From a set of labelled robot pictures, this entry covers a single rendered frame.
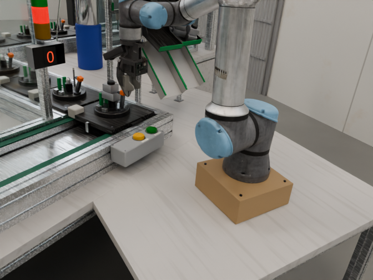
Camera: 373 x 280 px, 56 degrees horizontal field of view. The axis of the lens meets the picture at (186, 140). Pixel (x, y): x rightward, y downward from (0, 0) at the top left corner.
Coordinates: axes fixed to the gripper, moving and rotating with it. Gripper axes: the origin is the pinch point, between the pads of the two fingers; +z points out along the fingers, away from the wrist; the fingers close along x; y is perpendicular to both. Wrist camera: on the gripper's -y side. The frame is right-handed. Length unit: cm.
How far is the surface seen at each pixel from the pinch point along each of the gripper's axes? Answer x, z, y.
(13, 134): -34.7, 11.3, -20.0
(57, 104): -10.2, 9.8, -28.3
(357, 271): 25, 52, 92
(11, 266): -61, 27, 17
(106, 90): -2.2, 0.8, -8.4
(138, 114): 4.9, 9.9, 1.8
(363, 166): 222, 107, 76
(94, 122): -11.6, 9.9, -5.1
